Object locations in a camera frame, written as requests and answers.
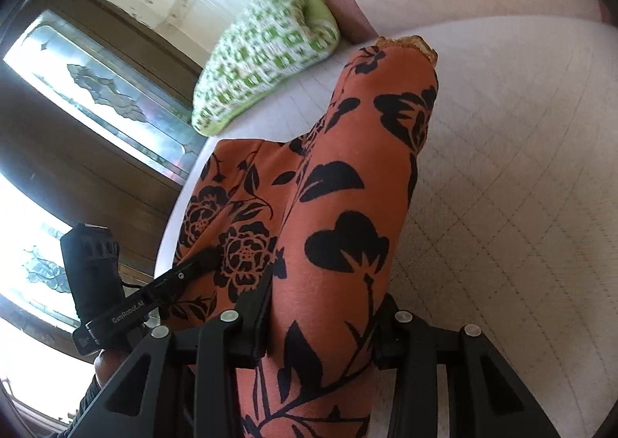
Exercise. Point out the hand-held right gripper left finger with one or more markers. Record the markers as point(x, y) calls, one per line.
point(251, 332)

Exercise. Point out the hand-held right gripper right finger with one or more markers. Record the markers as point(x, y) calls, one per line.
point(386, 346)

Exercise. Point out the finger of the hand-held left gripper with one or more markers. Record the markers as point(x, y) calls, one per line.
point(207, 262)

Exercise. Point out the orange black floral cloth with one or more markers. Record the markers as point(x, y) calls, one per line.
point(338, 225)

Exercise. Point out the person's left forearm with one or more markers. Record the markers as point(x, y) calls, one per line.
point(94, 389)

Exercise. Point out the stained glass window pane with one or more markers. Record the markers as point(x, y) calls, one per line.
point(96, 80)
point(29, 245)

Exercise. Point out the wooden glass-panel door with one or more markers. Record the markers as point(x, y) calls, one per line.
point(72, 187)

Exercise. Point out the green white patterned pillow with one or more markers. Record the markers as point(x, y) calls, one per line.
point(260, 56)

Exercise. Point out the pink quilted bed cover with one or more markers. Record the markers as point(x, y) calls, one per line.
point(507, 153)

